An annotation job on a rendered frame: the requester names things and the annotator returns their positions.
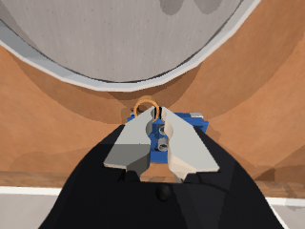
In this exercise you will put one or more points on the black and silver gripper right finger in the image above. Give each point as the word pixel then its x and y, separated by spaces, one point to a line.
pixel 192 151

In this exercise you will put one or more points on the blue crate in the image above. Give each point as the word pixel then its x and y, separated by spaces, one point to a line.
pixel 195 119

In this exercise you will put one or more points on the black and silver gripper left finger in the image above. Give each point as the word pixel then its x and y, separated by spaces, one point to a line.
pixel 127 148

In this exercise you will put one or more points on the bronze bushing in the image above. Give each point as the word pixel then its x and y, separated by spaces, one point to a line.
pixel 146 98

